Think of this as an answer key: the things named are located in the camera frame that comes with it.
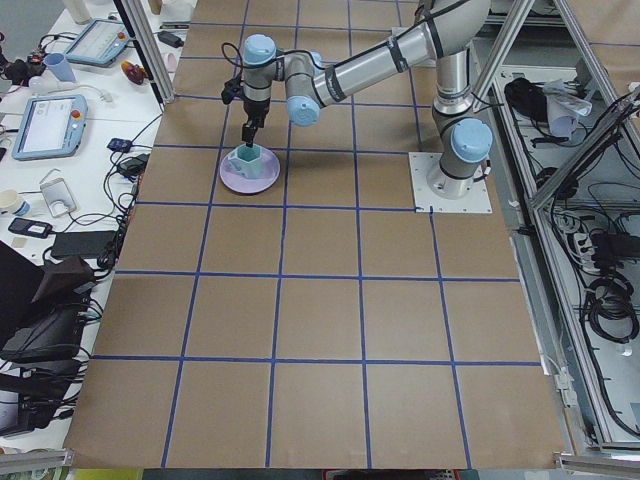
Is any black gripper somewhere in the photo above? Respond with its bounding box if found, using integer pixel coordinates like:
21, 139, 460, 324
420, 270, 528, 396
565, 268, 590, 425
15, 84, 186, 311
242, 98, 270, 148

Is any mint green faceted cup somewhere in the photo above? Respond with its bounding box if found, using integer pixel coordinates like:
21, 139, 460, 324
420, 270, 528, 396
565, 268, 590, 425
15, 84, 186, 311
226, 144, 264, 180

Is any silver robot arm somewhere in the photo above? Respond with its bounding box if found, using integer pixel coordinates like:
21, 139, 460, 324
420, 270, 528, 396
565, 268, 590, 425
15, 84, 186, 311
237, 1, 491, 148

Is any lilac round plate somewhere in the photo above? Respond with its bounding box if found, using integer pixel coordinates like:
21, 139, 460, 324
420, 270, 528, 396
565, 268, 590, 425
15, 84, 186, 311
220, 145, 280, 194

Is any pink plastic cup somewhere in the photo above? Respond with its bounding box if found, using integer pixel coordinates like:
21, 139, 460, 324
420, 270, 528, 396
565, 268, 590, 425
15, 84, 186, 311
162, 52, 178, 73

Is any light blue plastic cup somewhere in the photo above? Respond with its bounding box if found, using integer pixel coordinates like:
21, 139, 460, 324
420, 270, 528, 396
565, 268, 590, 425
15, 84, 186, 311
43, 52, 76, 83

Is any paper coffee cup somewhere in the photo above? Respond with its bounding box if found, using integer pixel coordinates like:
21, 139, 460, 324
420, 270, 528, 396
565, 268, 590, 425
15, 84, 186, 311
0, 189, 30, 216

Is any red and gold toy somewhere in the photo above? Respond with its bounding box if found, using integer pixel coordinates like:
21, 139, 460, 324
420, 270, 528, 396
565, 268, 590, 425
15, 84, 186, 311
120, 61, 148, 85

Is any small blue black device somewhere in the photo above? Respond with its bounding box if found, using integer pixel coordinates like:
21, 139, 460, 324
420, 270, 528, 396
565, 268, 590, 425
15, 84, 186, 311
107, 138, 133, 153

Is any blue teach pendant far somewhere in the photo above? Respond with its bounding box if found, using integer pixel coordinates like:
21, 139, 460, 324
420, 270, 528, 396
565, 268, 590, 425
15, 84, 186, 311
64, 19, 130, 67

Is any blue teach pendant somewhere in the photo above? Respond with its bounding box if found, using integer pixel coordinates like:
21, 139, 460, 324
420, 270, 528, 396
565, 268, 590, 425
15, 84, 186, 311
12, 95, 88, 161
64, 19, 130, 67

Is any blue teach pendant near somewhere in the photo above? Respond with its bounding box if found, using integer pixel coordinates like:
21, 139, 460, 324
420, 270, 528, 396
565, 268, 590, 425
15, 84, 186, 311
12, 95, 88, 161

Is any brown paper table mat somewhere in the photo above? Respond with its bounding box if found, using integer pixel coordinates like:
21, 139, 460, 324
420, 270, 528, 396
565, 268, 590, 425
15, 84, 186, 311
66, 1, 564, 469

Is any aluminium frame post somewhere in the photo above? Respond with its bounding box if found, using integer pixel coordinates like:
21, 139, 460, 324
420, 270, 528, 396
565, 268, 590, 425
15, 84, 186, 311
113, 0, 175, 105

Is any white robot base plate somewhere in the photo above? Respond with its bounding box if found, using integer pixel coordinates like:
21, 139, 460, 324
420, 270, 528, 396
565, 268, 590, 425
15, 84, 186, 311
408, 152, 493, 215

